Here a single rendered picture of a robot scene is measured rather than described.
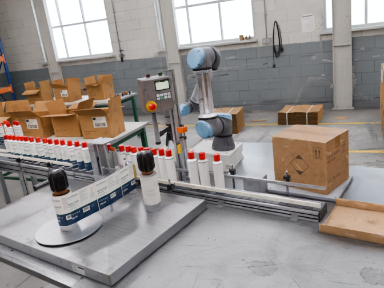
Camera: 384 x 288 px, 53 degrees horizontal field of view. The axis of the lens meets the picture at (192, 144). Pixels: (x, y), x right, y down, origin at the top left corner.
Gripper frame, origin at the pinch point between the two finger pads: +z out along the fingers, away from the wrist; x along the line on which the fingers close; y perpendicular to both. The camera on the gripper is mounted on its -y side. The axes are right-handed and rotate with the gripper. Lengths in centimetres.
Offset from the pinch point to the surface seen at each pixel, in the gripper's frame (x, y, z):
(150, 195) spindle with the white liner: -79, 29, -6
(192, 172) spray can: -51, 39, -7
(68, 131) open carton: 75, -160, 11
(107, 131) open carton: 71, -107, 9
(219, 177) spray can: -53, 55, -6
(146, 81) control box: -43, 14, -55
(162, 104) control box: -38, 19, -41
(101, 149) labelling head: -51, -18, -18
